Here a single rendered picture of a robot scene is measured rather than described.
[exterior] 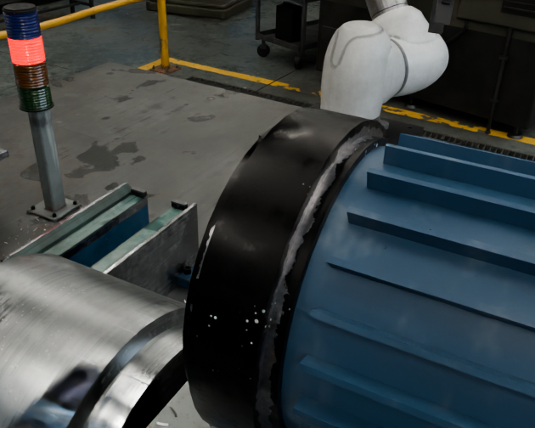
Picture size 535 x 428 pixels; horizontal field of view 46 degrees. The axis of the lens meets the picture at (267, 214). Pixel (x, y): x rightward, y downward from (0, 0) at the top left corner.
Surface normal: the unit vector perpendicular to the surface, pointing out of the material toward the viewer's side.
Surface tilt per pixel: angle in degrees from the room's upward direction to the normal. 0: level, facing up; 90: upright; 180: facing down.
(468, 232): 22
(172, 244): 90
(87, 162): 0
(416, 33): 47
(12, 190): 0
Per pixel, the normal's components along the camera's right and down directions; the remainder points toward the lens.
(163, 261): 0.88, 0.26
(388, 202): -0.16, -0.62
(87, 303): 0.07, -0.90
